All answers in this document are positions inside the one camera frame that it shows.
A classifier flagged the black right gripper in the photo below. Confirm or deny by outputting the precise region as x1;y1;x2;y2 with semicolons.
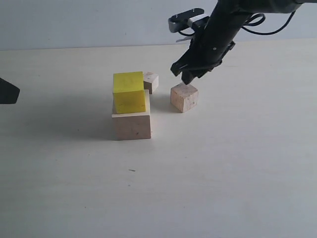
170;32;236;84

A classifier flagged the medium bare wooden cube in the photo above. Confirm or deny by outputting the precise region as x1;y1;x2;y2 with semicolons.
170;83;199;113

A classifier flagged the yellow painted cube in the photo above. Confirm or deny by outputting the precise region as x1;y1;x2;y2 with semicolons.
112;71;146;114

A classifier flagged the large pale wooden cube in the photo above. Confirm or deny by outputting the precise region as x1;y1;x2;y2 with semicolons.
111;89;152;140

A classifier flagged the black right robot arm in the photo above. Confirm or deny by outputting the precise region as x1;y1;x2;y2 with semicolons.
168;0;301;85

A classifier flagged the small pale wooden cube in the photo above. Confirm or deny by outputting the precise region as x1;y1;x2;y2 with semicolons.
143;72;159;94

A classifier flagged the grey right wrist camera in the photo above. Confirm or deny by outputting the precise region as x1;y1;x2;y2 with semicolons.
168;8;209;37

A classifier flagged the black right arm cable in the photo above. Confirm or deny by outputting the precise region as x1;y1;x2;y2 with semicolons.
241;11;297;35

